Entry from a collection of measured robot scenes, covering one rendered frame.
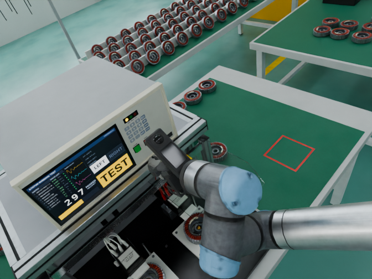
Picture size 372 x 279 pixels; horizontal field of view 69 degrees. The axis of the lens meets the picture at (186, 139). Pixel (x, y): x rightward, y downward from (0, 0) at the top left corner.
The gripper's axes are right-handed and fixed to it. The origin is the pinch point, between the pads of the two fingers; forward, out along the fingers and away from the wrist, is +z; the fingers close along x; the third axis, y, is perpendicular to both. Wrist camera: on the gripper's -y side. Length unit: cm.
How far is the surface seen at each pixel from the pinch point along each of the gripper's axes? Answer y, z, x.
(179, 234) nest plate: 37.2, 16.4, -2.6
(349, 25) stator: 30, 32, 176
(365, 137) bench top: 53, -9, 83
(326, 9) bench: 21, 60, 206
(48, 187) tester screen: -9.3, 3.5, -24.0
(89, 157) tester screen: -9.4, 3.5, -12.5
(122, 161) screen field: -2.0, 6.9, -5.8
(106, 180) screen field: -0.3, 7.7, -12.3
